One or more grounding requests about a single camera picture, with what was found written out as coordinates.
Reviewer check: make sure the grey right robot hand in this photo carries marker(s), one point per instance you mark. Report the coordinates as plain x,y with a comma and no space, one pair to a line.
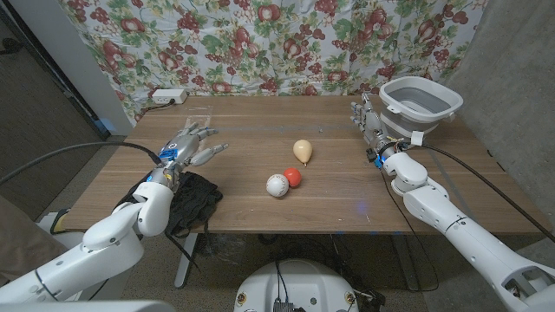
375,128

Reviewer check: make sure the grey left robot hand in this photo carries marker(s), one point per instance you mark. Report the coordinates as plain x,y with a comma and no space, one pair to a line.
182,149

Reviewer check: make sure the black shorts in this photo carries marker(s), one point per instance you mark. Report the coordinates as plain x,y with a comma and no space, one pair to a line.
199,199

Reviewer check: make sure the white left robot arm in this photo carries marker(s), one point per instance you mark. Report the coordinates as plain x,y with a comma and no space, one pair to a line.
108,242

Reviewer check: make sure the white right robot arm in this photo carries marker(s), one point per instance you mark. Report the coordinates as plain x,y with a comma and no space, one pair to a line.
438,212

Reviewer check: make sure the clear plastic clamshell container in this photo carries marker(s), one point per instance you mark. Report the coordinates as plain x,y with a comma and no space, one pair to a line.
197,119

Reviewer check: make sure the red ball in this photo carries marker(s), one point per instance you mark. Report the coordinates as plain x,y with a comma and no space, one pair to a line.
294,177

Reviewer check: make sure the white baseball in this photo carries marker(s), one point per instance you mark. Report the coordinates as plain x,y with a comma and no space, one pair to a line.
277,185

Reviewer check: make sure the white grey collapsible tub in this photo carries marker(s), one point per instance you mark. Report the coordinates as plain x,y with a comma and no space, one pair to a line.
416,99

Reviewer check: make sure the white power strip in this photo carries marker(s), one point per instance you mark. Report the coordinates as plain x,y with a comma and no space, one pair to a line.
169,95

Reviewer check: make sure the beige toy pear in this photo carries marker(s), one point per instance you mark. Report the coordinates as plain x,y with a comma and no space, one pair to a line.
302,150

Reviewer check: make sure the grey tape strip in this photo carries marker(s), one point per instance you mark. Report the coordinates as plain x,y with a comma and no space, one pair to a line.
282,128

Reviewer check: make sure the table leg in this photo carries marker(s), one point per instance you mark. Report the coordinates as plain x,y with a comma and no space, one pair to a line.
405,260
184,264

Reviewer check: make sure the floral fruit print backdrop cloth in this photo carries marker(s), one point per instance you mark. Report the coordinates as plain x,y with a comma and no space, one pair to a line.
260,43

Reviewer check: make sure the black yellow rimmed object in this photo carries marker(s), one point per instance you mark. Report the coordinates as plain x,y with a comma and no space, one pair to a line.
58,221

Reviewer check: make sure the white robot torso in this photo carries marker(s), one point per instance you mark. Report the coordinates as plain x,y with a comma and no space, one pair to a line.
303,286

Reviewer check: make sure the person leg in brown trousers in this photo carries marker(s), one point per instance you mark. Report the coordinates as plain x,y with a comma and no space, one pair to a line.
26,242

